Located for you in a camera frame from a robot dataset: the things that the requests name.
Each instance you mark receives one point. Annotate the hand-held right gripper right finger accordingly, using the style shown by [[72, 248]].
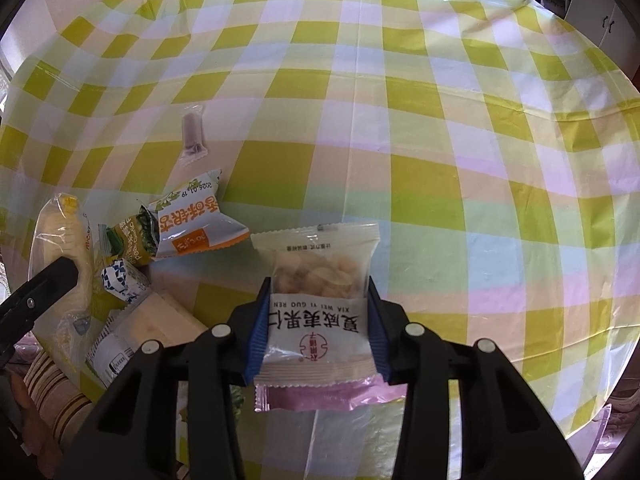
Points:
[[378, 332]]

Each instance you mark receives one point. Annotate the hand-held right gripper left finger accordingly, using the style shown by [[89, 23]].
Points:
[[257, 340]]

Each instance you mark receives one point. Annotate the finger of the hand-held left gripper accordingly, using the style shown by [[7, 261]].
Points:
[[50, 277]]

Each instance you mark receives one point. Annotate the pink snack packet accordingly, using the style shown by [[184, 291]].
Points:
[[310, 397]]

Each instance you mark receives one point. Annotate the white nut packet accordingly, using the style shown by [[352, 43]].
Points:
[[315, 270]]

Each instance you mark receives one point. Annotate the person's left forearm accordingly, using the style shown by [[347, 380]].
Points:
[[27, 410]]

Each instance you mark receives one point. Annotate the blue patterned white packet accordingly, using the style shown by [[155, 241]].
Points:
[[120, 280]]

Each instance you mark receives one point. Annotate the green snack packet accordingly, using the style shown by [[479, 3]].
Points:
[[130, 240]]

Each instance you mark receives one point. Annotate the beige cake clear packet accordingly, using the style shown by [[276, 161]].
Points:
[[155, 322]]

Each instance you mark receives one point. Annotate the striped brown cushion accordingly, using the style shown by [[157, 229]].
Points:
[[55, 390]]

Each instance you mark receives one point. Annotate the orange and white snack packet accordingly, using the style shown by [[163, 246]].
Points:
[[200, 220]]

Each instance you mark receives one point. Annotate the green checked tablecloth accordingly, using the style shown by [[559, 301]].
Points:
[[400, 160]]

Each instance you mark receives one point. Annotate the small clear stick packet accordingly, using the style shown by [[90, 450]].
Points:
[[192, 132]]

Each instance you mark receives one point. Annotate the white cabinet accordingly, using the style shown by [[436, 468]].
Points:
[[600, 15]]

